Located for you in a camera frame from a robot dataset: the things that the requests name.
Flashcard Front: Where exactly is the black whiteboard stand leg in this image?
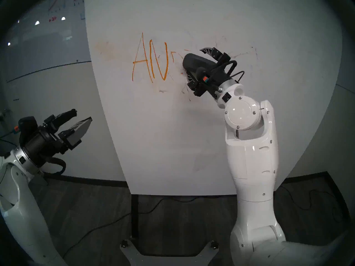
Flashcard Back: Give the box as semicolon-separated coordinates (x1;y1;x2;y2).
131;194;139;237

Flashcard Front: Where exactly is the white freestanding whiteboard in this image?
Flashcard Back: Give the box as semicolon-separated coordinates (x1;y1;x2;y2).
85;0;342;196

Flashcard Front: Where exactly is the wall-mounted glass board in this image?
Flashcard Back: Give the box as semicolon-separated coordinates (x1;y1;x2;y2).
0;0;93;83

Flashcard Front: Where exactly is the thin black left camera cable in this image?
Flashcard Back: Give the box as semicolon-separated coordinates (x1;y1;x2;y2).
0;129;17;147

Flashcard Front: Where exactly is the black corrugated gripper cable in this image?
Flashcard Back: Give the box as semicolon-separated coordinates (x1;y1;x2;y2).
42;157;67;177

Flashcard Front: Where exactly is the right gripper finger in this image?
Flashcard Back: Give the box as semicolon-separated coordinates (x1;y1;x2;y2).
186;73;207;97
199;47;230;62

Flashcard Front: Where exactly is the dark grey whiteboard eraser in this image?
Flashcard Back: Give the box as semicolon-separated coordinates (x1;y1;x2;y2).
182;53;218;75

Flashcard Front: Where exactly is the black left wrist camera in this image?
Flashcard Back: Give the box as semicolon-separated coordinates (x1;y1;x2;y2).
14;116;38;143

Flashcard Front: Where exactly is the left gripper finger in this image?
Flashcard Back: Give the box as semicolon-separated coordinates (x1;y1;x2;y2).
58;117;93;151
43;109;78;130

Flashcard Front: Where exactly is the black floor cable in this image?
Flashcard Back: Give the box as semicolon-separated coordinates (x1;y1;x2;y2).
62;196;237;258
279;184;345;222

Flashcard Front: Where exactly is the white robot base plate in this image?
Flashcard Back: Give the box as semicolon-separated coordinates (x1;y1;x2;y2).
120;239;219;266

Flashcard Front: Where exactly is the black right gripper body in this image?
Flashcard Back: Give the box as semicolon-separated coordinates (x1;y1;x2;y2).
207;60;237;94

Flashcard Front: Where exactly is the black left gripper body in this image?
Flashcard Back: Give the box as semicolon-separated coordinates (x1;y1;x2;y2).
24;126;82;169

